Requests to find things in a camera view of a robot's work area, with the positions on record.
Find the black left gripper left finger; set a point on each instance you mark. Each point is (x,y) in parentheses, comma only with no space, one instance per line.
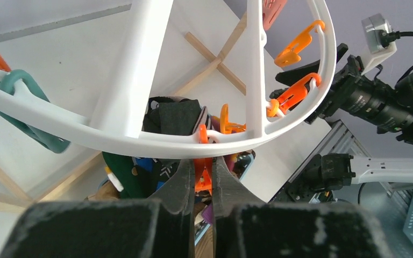
(174,224)

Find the wooden clothes rack frame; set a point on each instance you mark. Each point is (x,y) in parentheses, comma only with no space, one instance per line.
(72,65)

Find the orange clothespin clip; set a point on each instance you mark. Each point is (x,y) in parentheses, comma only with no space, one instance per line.
(203,166)

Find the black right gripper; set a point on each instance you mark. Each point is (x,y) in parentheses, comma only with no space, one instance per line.
(343,85)

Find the white round clip hanger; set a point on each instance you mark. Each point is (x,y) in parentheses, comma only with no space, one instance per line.
(121,107)

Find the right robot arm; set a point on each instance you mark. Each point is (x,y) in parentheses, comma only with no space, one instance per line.
(382,118)

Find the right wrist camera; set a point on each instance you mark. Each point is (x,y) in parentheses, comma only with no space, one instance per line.
(375,28)

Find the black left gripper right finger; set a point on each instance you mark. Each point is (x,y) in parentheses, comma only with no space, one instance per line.
(235,248)

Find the teal clothespin clip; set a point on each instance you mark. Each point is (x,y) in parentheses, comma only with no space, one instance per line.
(24,105)

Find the pile of mixed socks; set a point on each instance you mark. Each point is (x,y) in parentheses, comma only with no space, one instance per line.
(129,224)

